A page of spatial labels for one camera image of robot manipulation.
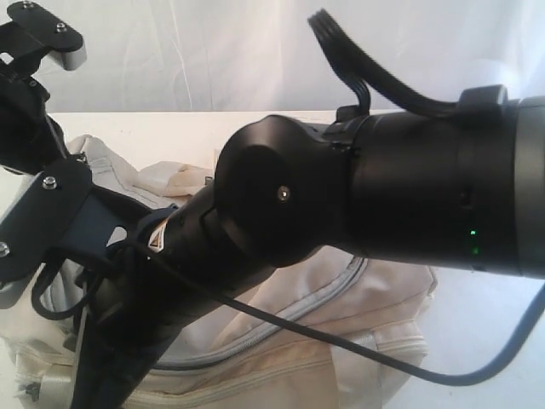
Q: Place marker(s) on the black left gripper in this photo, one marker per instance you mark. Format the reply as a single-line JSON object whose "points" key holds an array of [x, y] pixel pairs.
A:
{"points": [[30, 139]]}

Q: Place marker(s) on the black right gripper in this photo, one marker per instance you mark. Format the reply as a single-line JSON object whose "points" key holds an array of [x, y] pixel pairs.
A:
{"points": [[132, 321]]}

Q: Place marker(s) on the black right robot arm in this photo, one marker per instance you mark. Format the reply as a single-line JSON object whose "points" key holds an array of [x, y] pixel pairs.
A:
{"points": [[461, 190]]}

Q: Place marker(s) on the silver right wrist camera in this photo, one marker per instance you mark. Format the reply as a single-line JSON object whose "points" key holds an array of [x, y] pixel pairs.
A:
{"points": [[37, 220]]}

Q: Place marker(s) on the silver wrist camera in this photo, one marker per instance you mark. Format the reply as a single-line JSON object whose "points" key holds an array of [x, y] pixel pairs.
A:
{"points": [[37, 220], [34, 33]]}

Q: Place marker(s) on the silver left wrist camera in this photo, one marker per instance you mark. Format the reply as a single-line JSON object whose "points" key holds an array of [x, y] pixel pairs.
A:
{"points": [[34, 33]]}

